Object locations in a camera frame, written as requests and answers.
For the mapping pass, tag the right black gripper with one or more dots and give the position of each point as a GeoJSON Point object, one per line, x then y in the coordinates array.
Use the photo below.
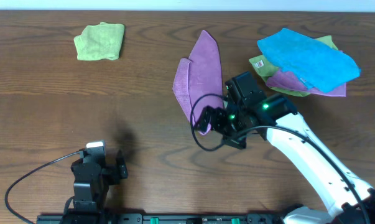
{"type": "Point", "coordinates": [214, 119]}

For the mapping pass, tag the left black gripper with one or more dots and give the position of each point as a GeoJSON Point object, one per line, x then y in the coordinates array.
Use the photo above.
{"type": "Point", "coordinates": [111, 171]}

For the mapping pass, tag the purple microfiber cloth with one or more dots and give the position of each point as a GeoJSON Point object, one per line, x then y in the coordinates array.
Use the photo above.
{"type": "Point", "coordinates": [198, 79]}

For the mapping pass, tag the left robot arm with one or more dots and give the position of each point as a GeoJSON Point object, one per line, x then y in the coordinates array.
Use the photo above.
{"type": "Point", "coordinates": [89, 200]}

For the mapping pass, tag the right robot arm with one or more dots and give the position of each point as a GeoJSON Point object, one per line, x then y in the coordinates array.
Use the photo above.
{"type": "Point", "coordinates": [347, 198]}

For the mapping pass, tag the green cloth with label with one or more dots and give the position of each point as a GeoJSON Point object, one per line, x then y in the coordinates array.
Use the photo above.
{"type": "Point", "coordinates": [263, 67]}

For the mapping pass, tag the blue microfiber cloth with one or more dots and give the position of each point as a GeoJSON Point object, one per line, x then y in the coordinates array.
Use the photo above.
{"type": "Point", "coordinates": [314, 63]}

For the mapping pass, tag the folded light green cloth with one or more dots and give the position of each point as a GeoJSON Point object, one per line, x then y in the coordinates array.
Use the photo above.
{"type": "Point", "coordinates": [101, 41]}

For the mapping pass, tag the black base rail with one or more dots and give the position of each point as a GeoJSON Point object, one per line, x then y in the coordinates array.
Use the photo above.
{"type": "Point", "coordinates": [137, 218]}

